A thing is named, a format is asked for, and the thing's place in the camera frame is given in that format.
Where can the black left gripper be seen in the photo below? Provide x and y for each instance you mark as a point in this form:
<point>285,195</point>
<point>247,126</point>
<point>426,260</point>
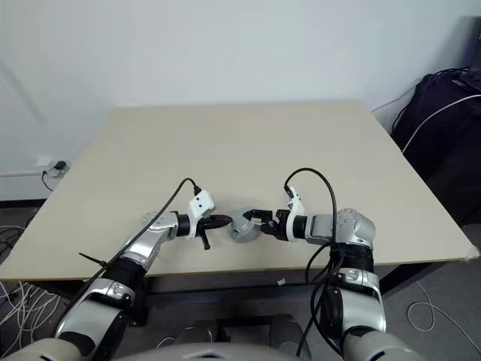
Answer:
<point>204,237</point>

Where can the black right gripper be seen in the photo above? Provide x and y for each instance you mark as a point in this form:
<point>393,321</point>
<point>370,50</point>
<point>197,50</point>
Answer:
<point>282,225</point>

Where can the round motor housing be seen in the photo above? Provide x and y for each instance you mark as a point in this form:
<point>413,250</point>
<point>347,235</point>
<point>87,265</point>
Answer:
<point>244,235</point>

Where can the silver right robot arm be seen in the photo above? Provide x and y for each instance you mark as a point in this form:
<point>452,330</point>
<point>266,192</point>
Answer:
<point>353,233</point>

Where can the small white scrap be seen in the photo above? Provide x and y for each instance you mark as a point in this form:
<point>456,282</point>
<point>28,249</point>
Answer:
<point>280,281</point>

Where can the black plug adapter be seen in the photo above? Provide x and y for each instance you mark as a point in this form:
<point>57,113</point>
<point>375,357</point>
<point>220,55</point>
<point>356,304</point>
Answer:
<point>60,165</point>

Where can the black fabric bag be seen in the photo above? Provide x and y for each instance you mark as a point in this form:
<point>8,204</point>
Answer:
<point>447,150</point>

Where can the tape on table corner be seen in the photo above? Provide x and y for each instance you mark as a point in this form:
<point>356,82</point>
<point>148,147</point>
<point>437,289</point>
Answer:
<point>473,252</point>

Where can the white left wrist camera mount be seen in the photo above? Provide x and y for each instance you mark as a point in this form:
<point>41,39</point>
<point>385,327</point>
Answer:
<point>201,205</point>

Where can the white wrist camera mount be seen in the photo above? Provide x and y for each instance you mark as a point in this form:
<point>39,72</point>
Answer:
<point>201,205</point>
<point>297,205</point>

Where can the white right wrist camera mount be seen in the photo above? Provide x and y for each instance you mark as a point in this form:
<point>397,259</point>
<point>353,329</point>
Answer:
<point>297,205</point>

